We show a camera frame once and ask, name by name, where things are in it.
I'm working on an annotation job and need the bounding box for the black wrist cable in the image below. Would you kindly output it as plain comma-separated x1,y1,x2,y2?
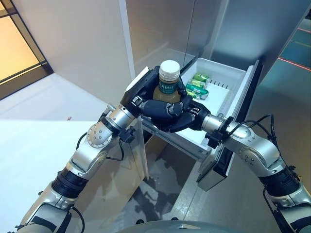
76,132,125,161
227,114,280,158

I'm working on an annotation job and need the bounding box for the dark green drink can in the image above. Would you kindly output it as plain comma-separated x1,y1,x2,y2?
186,81,207,91

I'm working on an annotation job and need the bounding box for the tea bottle with white cap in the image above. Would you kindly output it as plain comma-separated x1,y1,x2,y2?
152,60,182,102

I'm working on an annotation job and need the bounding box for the light green drink can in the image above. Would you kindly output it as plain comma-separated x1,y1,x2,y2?
187,87,209,100
192,72,211,83

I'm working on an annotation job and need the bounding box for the stainless steel fridge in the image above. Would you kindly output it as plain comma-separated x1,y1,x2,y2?
125,0,311,192

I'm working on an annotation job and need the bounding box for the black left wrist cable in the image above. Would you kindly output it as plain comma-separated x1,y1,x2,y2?
76,132,125,161

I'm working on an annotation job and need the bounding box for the white tall cabinet panel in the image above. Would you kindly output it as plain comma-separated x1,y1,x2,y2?
13,0,150,180

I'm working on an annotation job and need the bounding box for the silver robot torso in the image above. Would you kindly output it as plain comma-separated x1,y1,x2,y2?
122,213,243,233

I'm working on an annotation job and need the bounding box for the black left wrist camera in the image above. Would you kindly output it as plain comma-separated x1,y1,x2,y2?
120,126,136,143

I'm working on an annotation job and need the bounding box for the black framed window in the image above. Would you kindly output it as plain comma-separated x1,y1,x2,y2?
0,0,54,101

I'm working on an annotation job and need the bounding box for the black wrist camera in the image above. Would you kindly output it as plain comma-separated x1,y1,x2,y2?
120,126,136,143
206,130,225,149

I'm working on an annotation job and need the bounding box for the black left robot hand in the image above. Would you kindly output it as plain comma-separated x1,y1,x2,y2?
122,67,192,119

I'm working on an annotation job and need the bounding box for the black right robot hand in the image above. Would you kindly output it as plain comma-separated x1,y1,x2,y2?
152,101,211,133

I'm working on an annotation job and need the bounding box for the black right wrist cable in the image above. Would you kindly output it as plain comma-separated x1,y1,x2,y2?
227,114,280,158

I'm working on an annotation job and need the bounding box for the white fridge drawer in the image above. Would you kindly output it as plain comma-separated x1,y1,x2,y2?
140,57,265,192

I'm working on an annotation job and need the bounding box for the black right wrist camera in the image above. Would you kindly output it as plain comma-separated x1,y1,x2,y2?
206,130,225,149

